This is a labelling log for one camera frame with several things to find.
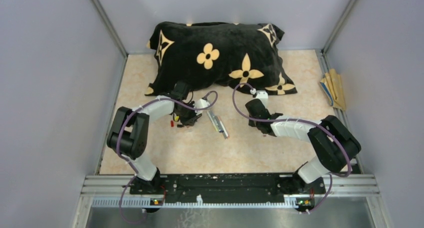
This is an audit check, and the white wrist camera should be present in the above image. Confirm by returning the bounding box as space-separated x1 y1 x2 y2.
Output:
194 98 211 115
250 89 269 108

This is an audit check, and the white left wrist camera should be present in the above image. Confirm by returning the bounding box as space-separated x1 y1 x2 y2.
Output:
194 98 211 115

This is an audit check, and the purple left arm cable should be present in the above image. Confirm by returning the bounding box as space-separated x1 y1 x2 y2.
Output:
117 90 219 226

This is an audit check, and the black pillow with cream flowers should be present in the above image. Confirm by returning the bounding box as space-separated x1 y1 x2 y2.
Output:
145 21 297 96

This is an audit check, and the white pen with light-green cap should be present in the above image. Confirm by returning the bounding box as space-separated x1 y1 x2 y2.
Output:
207 110 221 132

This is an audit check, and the aluminium front frame rail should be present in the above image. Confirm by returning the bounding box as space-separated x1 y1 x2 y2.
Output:
73 173 392 228

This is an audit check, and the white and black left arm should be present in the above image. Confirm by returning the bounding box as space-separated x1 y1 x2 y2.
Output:
106 81 210 195

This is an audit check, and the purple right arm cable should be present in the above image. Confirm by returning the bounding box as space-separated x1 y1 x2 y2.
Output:
231 83 353 214

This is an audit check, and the white pen with blue end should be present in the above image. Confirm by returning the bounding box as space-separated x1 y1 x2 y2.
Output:
210 112 224 133

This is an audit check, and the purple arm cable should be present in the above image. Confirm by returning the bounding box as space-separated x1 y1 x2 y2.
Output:
117 90 219 226
231 83 353 214

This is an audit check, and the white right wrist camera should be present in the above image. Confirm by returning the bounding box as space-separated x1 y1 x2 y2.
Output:
250 89 269 108

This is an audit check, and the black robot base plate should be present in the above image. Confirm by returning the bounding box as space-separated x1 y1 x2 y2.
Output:
129 173 326 204

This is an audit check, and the aluminium wall rail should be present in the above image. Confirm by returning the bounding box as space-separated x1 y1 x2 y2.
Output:
90 0 129 59

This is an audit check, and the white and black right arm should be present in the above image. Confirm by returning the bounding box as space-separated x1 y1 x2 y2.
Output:
245 99 361 194

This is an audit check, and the folded yellow and blue cloth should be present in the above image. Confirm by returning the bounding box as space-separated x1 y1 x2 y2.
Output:
319 68 347 111

